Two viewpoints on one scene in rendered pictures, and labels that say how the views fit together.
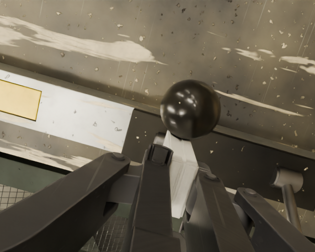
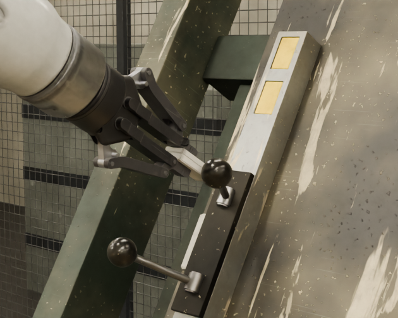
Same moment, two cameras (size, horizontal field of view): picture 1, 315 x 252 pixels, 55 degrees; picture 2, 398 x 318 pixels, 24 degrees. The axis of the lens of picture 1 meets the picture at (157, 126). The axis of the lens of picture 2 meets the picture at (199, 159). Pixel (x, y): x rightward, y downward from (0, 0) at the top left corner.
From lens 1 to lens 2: 97 cm
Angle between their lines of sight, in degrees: 36
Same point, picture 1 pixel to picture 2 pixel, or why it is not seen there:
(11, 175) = (239, 106)
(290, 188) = (186, 279)
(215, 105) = (212, 178)
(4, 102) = (266, 92)
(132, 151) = not seen: hidden behind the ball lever
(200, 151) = (219, 221)
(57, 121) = (251, 127)
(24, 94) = (270, 104)
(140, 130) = (237, 178)
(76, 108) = (258, 137)
